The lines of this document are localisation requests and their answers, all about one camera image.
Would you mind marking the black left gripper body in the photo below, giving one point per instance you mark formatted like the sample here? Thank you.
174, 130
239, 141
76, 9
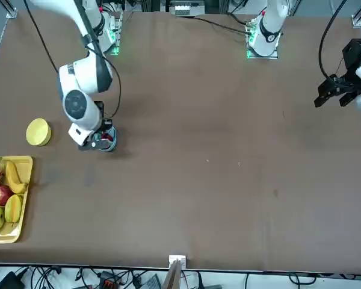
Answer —
353, 52

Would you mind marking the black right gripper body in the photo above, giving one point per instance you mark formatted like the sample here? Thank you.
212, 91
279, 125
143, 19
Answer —
88, 146

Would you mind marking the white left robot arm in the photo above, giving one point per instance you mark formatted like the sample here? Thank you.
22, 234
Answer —
270, 27

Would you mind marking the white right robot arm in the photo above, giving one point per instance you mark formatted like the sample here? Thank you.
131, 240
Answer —
84, 75

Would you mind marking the red strawberry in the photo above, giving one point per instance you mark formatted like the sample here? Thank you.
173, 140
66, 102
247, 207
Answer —
103, 137
110, 139

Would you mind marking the light blue bowl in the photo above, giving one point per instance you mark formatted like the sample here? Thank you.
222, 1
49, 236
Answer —
115, 141

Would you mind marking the yellow bowl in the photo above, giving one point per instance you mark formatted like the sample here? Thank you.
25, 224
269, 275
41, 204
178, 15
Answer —
37, 132

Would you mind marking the yellow tray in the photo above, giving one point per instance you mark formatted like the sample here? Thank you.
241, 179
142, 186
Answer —
24, 180

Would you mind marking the yellow banana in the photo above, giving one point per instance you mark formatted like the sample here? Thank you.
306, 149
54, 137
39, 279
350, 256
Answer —
13, 177

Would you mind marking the yellow-green starfruit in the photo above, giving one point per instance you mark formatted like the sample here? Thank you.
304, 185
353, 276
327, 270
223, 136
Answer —
12, 209

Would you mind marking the red apple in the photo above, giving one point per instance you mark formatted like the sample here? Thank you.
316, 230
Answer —
1, 195

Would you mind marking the black box with orange ports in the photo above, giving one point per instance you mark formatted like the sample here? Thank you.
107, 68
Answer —
109, 281

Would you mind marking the aluminium profile post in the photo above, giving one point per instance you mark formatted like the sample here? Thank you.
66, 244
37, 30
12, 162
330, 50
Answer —
176, 271

